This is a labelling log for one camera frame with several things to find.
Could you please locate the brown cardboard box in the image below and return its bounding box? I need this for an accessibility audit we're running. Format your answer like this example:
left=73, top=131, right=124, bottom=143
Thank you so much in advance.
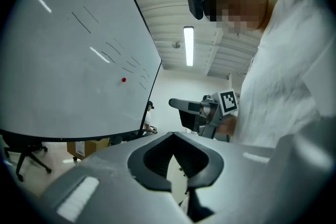
left=66, top=137, right=111, bottom=161

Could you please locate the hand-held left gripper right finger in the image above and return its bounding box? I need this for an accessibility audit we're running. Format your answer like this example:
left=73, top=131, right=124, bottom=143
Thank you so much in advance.
left=173, top=131, right=335, bottom=224

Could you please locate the black office chair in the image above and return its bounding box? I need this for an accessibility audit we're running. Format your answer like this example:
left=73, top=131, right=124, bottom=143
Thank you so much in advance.
left=0, top=130, right=53, bottom=182

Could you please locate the person's white shirt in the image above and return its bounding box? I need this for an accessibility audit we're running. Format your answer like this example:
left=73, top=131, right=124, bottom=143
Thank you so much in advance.
left=230, top=0, right=334, bottom=149

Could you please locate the person's head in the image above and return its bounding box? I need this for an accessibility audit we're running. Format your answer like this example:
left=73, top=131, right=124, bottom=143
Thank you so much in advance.
left=209, top=0, right=277, bottom=35

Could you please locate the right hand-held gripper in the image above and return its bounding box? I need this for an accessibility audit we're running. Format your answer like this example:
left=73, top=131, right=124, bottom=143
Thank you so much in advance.
left=169, top=88, right=239, bottom=140

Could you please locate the person's right forearm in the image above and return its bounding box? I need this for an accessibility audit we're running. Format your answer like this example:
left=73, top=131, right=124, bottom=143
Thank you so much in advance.
left=216, top=115, right=238, bottom=136

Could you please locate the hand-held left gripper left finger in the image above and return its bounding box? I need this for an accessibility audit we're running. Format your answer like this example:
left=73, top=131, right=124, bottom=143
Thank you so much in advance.
left=39, top=131, right=194, bottom=224

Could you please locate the white whiteboard black frame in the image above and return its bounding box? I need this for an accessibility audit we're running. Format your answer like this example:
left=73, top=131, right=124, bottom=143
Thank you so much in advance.
left=0, top=0, right=163, bottom=140

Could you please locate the long ceiling light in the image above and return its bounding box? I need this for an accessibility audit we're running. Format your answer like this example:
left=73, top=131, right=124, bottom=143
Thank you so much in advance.
left=183, top=25, right=195, bottom=67

